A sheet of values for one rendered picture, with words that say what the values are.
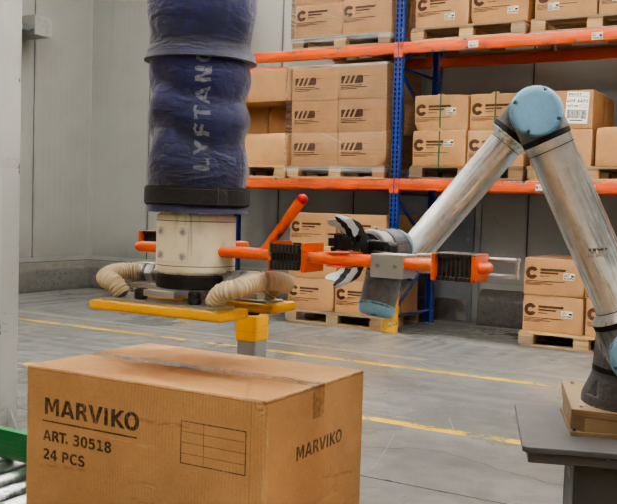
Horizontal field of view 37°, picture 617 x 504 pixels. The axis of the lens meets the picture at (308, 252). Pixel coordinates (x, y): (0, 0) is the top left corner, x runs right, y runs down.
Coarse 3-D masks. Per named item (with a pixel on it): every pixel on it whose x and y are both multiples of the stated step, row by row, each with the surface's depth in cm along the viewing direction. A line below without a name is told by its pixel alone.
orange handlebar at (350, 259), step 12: (228, 252) 189; (240, 252) 188; (252, 252) 187; (264, 252) 185; (312, 252) 181; (324, 252) 184; (336, 252) 177; (348, 252) 177; (360, 252) 180; (336, 264) 178; (348, 264) 176; (360, 264) 175; (408, 264) 170; (420, 264) 168; (480, 264) 164
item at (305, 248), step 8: (288, 240) 189; (272, 248) 182; (280, 248) 181; (288, 248) 180; (296, 248) 179; (304, 248) 179; (312, 248) 182; (320, 248) 185; (272, 256) 183; (280, 256) 182; (288, 256) 181; (296, 256) 180; (304, 256) 180; (272, 264) 182; (280, 264) 181; (288, 264) 180; (296, 264) 179; (304, 264) 180; (312, 264) 182; (320, 264) 185; (304, 272) 180
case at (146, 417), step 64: (64, 384) 189; (128, 384) 180; (192, 384) 178; (256, 384) 180; (320, 384) 182; (64, 448) 189; (128, 448) 181; (192, 448) 173; (256, 448) 166; (320, 448) 183
